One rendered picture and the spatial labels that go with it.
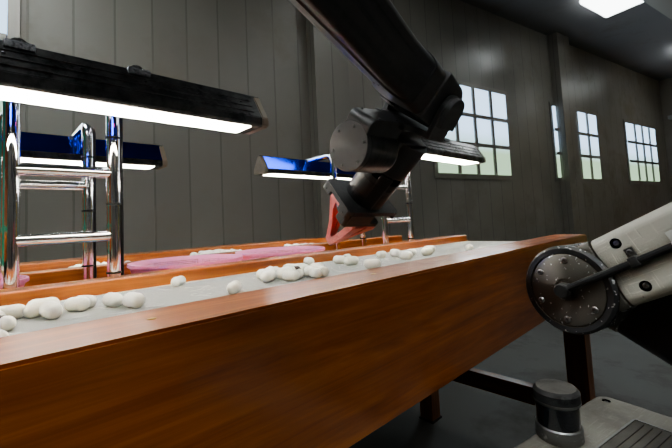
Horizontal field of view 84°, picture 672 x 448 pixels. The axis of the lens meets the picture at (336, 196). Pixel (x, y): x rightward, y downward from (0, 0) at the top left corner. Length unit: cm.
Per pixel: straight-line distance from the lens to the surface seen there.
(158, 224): 248
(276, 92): 285
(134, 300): 59
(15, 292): 75
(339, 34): 33
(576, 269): 64
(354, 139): 41
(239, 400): 41
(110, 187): 83
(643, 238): 62
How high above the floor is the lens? 85
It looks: 4 degrees up
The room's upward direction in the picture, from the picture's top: 3 degrees counter-clockwise
